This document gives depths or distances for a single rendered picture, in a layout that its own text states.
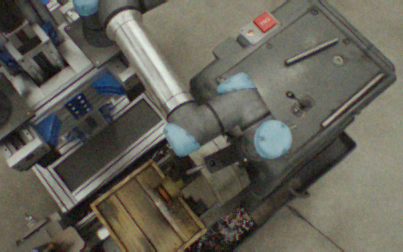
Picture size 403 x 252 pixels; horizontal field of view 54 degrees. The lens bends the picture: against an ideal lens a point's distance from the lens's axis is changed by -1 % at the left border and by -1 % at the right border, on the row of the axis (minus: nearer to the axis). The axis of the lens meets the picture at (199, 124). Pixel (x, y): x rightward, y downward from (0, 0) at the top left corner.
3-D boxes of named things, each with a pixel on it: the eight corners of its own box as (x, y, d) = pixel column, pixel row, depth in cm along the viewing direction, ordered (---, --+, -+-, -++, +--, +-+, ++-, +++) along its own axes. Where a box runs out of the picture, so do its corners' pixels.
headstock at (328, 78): (288, 37, 183) (309, -20, 146) (364, 113, 170) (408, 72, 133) (186, 113, 171) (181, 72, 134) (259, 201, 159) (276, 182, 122)
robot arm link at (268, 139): (280, 109, 81) (302, 145, 81) (264, 117, 92) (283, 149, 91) (248, 128, 80) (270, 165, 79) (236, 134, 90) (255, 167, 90)
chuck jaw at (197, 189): (205, 170, 139) (227, 197, 135) (205, 173, 143) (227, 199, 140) (180, 190, 136) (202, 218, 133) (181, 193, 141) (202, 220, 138)
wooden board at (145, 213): (152, 160, 165) (151, 158, 161) (207, 230, 155) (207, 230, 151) (92, 206, 159) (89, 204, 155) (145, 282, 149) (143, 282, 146)
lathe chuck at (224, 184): (182, 126, 159) (191, 113, 128) (230, 189, 158) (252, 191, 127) (164, 139, 157) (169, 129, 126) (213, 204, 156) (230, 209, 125)
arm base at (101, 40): (75, 28, 151) (67, 13, 142) (107, 6, 154) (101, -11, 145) (99, 55, 147) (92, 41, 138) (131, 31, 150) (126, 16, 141)
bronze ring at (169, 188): (172, 167, 137) (151, 183, 135) (189, 188, 135) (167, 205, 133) (174, 172, 146) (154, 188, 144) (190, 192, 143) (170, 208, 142)
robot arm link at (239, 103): (203, 91, 81) (231, 138, 81) (249, 65, 83) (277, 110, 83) (199, 98, 89) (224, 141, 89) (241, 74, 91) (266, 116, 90)
